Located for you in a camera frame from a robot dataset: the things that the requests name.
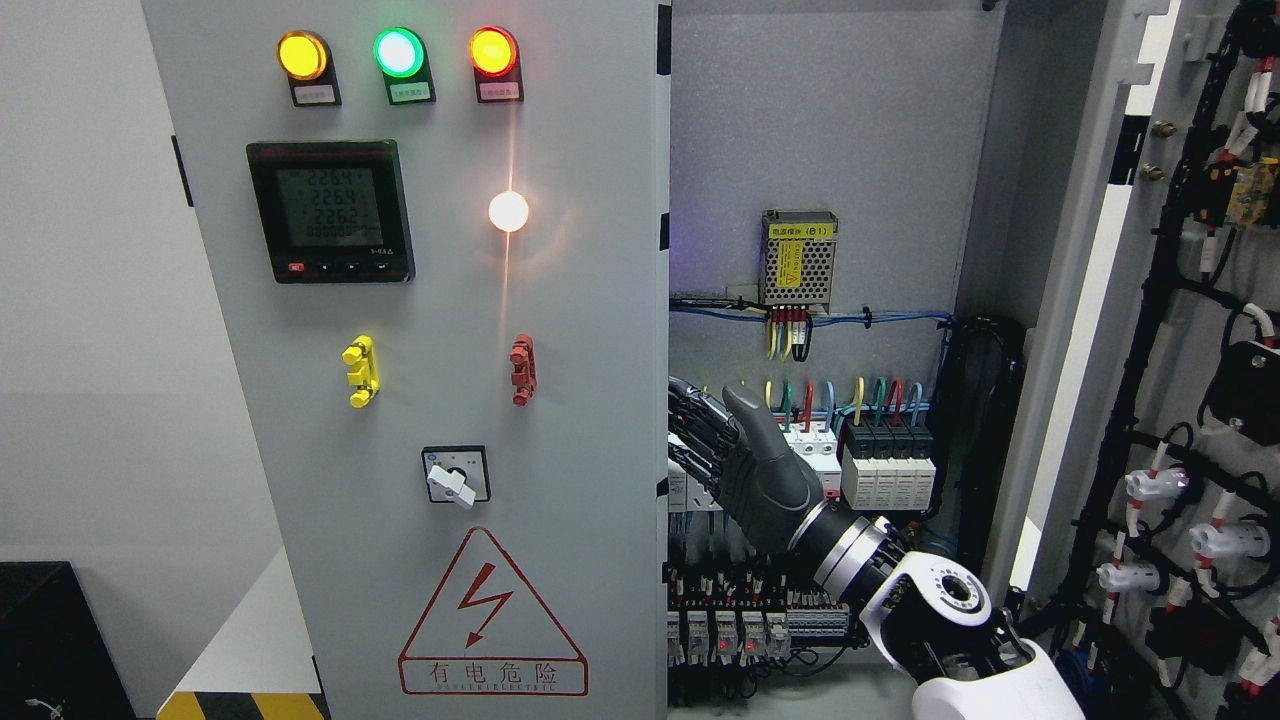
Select red electric hazard warning sticker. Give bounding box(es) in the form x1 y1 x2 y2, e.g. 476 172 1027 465
397 527 589 696

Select grey robotic right hand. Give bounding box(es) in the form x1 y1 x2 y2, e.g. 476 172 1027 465
668 375 826 562

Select grey cabinet door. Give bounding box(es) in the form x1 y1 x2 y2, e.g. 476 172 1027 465
959 1 1277 719
143 1 669 719

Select white rotary selector switch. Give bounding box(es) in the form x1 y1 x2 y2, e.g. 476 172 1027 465
421 445 492 509

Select black white surge protector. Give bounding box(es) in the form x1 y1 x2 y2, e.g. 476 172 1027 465
838 421 936 512

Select relay and terminal row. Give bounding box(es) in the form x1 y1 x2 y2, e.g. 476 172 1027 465
660 562 855 667

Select black cable harness right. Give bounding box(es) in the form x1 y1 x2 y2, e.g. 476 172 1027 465
940 316 1082 641

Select perforated metal power supply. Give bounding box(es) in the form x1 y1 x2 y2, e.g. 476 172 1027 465
759 209 838 306

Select black digital power meter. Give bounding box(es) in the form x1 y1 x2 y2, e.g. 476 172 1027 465
246 138 415 284

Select red terminal connector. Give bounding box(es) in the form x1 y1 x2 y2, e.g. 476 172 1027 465
508 333 538 407

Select white din rail socket breakers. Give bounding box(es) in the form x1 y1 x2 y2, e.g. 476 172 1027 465
667 427 842 514

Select red indicator lamp left door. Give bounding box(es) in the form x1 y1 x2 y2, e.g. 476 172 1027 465
468 26 518 78

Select yellow terminal connector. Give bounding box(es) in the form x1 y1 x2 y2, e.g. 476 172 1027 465
342 334 381 409

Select green indicator lamp left door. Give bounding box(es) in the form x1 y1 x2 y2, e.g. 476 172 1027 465
372 26 426 79

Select yellow indicator lamp left door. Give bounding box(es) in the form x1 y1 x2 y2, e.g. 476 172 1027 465
276 29 330 82

